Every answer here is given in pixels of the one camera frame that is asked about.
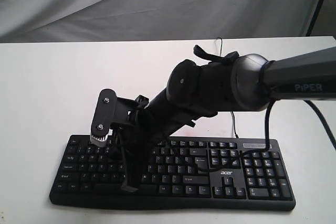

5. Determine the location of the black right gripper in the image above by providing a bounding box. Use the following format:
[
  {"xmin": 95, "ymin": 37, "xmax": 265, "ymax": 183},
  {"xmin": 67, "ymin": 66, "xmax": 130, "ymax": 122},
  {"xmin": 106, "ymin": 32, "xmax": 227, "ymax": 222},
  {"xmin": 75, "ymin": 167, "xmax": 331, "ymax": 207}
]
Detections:
[{"xmin": 110, "ymin": 97, "xmax": 156, "ymax": 191}]

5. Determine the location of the black acer keyboard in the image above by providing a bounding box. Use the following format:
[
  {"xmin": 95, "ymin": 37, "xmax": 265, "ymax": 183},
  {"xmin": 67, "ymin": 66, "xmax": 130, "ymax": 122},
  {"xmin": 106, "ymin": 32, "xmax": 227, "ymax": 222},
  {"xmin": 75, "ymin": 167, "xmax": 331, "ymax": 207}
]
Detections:
[{"xmin": 49, "ymin": 135, "xmax": 296, "ymax": 211}]

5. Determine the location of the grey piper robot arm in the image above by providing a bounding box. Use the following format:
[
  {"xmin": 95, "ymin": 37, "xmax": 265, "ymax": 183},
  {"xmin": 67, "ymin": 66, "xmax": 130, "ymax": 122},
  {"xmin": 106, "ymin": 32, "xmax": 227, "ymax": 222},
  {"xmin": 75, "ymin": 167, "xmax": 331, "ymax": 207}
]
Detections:
[{"xmin": 111, "ymin": 46, "xmax": 335, "ymax": 193}]

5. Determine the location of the grey backdrop cloth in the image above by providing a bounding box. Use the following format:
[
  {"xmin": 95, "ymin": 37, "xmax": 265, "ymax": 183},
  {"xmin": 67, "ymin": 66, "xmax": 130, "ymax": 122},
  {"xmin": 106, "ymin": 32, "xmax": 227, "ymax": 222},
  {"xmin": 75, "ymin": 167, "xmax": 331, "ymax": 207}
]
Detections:
[{"xmin": 1, "ymin": 0, "xmax": 319, "ymax": 43}]

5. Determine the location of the black tripod stand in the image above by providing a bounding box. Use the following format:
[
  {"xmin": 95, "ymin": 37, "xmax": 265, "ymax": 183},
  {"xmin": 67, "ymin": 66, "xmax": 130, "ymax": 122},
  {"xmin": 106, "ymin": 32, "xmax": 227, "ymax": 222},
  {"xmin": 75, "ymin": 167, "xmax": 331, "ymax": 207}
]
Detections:
[{"xmin": 305, "ymin": 0, "xmax": 324, "ymax": 37}]

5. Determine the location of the thin black keyboard cable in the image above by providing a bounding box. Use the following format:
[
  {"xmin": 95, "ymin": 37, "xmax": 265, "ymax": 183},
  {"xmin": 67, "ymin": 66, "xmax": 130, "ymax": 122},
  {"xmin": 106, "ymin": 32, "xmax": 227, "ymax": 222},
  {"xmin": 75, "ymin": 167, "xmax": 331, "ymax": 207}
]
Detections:
[{"xmin": 214, "ymin": 37, "xmax": 240, "ymax": 138}]

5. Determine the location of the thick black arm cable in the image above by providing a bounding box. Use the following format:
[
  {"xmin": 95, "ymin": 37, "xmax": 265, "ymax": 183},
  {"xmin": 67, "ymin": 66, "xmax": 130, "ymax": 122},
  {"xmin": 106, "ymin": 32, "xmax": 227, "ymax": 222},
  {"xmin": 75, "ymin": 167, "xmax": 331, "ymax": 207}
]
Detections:
[{"xmin": 183, "ymin": 98, "xmax": 336, "ymax": 175}]

